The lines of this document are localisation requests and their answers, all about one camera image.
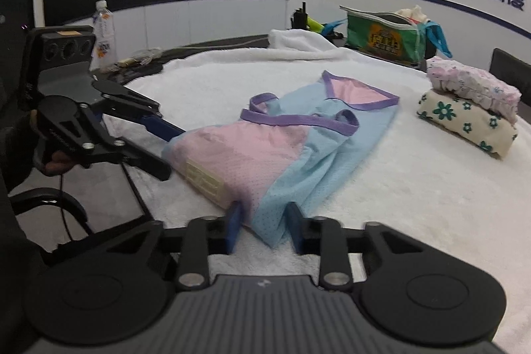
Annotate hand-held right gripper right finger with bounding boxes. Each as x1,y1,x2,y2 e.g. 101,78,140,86
286,201,453,292

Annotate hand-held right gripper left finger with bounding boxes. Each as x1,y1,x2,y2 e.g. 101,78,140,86
75,200,244,292

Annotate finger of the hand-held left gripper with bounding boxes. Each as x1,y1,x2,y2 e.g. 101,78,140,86
83,138,173,182
89,78,187,143

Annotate pink and blue mesh garment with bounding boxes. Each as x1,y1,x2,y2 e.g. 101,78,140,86
161,70,401,248

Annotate person's left hand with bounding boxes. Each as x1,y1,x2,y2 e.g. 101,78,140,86
42,152,79,177

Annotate clear plastic drink bottle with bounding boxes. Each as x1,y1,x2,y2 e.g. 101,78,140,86
91,0,117,72

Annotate black chair armrest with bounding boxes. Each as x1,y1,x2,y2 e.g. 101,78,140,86
8,188,89,235

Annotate white fluffy towel blanket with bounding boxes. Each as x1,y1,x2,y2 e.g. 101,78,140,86
102,28,531,354

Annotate black walkie-talkie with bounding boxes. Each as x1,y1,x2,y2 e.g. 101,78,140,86
291,1,310,32

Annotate folded cream green-flower garment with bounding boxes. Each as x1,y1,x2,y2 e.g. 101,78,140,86
416,89,519,161

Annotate folded pink floral garment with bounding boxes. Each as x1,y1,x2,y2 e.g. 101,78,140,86
426,55,522,124

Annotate cream cloth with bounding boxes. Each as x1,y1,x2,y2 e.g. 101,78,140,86
393,5,429,25

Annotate black office chair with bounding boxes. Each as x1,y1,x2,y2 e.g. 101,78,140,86
491,47,531,89

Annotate white charger with cables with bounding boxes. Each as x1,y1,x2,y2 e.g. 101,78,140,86
100,48,163,73

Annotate green zip bag blue straps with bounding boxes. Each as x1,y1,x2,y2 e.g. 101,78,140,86
321,5,453,68

